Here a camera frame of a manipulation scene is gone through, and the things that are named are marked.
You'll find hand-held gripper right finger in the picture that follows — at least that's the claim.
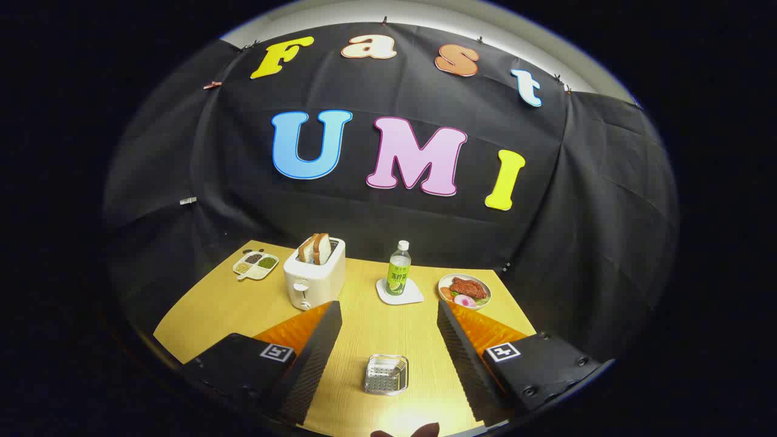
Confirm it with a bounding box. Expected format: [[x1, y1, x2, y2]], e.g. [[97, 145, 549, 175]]
[[437, 299, 602, 427]]

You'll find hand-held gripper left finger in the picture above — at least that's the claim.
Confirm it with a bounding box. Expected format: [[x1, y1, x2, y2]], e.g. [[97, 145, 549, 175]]
[[180, 300, 344, 427]]

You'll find white plate of food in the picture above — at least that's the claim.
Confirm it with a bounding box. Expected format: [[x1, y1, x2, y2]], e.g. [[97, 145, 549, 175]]
[[438, 273, 492, 311]]

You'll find white toaster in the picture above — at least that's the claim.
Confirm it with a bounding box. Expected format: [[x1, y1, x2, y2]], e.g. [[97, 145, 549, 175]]
[[283, 237, 347, 311]]

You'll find white square coaster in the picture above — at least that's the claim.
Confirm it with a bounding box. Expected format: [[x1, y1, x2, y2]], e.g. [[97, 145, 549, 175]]
[[375, 278, 424, 306]]

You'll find green label drink bottle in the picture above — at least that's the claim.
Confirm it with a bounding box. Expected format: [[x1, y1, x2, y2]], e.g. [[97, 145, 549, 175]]
[[385, 240, 412, 297]]

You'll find white divided condiment dish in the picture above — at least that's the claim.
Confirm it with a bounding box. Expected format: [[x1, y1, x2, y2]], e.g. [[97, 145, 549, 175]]
[[233, 249, 280, 281]]

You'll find metal wire cutlery basket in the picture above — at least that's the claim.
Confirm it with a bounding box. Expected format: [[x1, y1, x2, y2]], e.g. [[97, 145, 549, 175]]
[[363, 354, 409, 396]]

